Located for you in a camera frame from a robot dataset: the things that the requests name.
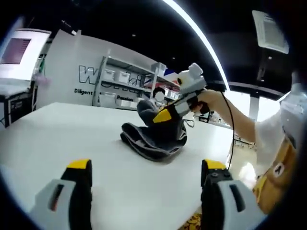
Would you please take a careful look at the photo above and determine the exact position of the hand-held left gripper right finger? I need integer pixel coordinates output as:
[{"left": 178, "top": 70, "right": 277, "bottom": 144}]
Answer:
[{"left": 200, "top": 159, "right": 267, "bottom": 230}]

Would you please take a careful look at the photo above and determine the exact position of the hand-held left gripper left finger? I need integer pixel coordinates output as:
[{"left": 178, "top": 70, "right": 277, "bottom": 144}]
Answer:
[{"left": 30, "top": 159, "right": 93, "bottom": 230}]

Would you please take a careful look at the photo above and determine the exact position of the grey towel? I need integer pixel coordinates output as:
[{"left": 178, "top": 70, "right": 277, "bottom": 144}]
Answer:
[{"left": 119, "top": 99, "right": 195, "bottom": 161}]

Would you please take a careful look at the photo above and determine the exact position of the person's right hand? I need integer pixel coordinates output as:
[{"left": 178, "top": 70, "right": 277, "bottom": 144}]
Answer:
[{"left": 190, "top": 89, "right": 226, "bottom": 115}]

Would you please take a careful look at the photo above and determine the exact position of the long ceiling light strip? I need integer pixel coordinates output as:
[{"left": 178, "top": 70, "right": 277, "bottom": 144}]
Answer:
[{"left": 163, "top": 0, "right": 231, "bottom": 91}]

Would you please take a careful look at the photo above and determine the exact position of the white table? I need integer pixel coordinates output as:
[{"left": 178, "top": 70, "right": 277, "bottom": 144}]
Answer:
[{"left": 0, "top": 102, "right": 237, "bottom": 230}]

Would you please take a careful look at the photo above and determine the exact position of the row of white storage bins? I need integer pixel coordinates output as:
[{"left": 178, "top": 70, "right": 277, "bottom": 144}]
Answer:
[{"left": 98, "top": 62, "right": 180, "bottom": 109}]

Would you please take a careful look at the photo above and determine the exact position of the metal shelf rack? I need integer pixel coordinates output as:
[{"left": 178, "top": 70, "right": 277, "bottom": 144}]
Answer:
[{"left": 92, "top": 55, "right": 182, "bottom": 111}]

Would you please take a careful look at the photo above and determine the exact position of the white shirt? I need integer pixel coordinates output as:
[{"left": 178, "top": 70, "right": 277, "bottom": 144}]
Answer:
[{"left": 254, "top": 94, "right": 300, "bottom": 173}]

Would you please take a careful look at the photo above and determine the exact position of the ceiling vent panel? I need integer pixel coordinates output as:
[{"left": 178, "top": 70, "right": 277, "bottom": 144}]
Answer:
[{"left": 251, "top": 10, "right": 290, "bottom": 54}]

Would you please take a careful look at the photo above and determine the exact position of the white worn device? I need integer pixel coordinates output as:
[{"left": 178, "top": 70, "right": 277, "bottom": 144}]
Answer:
[{"left": 280, "top": 81, "right": 304, "bottom": 135}]

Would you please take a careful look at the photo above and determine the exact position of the red blue wall banner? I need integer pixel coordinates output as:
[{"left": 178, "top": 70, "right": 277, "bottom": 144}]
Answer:
[{"left": 163, "top": 68, "right": 181, "bottom": 88}]

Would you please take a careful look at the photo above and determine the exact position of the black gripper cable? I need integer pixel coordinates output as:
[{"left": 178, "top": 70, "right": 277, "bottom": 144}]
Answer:
[{"left": 206, "top": 81, "right": 237, "bottom": 172}]

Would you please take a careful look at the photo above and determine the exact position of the black frame side desk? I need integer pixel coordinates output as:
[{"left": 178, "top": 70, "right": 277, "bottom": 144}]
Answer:
[{"left": 0, "top": 82, "right": 39, "bottom": 129}]

